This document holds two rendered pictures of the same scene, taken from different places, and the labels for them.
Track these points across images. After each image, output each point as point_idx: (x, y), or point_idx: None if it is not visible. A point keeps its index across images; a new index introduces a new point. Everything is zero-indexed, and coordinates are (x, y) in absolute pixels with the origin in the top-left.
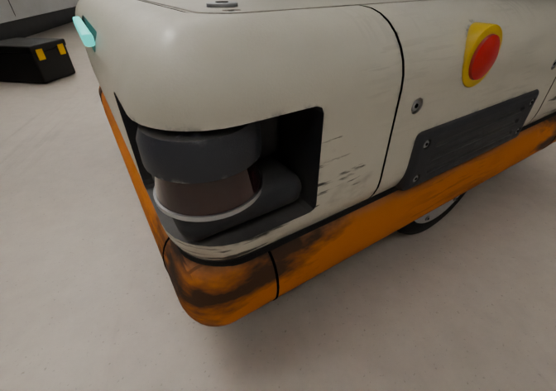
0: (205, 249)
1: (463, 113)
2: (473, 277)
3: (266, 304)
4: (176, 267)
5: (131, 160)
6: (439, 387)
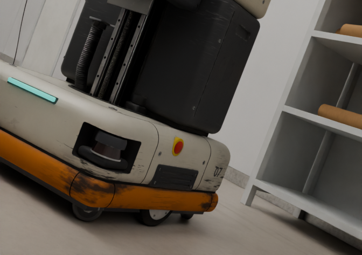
0: (104, 171)
1: (172, 165)
2: (170, 239)
3: (90, 223)
4: (86, 179)
5: (32, 150)
6: (157, 249)
